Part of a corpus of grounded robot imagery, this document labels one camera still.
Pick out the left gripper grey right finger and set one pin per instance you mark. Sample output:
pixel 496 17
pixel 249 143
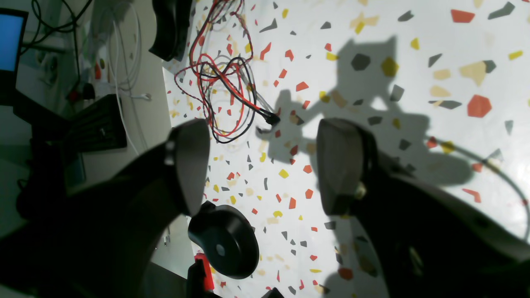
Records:
pixel 428 242

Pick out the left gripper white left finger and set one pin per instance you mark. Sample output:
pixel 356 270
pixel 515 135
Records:
pixel 98 242

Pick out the small orange black clip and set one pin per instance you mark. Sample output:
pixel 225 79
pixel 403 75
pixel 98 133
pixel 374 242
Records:
pixel 206 279

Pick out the black keyboard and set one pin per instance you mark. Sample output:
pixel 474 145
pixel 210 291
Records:
pixel 98 127

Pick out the black cylinder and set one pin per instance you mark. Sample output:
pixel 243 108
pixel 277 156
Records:
pixel 226 238

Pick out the terrazzo patterned tablecloth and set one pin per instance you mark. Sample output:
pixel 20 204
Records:
pixel 378 148

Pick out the blue lit monitor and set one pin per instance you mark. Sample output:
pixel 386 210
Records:
pixel 12 25

